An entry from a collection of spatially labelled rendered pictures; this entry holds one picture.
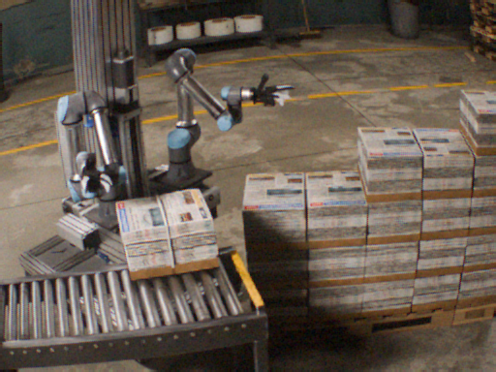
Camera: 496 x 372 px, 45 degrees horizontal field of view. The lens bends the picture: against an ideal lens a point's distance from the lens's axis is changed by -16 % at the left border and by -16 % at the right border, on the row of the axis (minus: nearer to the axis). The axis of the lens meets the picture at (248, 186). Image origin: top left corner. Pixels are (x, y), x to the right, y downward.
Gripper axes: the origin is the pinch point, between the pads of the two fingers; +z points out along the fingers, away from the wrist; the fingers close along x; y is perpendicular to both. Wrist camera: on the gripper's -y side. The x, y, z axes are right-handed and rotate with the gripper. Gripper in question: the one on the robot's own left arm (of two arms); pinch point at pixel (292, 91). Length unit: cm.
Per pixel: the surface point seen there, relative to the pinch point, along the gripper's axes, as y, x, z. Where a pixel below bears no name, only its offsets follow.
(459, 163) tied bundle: 17, 28, 89
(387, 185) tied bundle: 27, 37, 51
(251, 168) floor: 146, -153, -72
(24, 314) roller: 23, 154, -84
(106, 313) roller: 25, 140, -47
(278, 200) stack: 36, 41, -1
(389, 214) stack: 42, 38, 53
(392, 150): 13, 28, 53
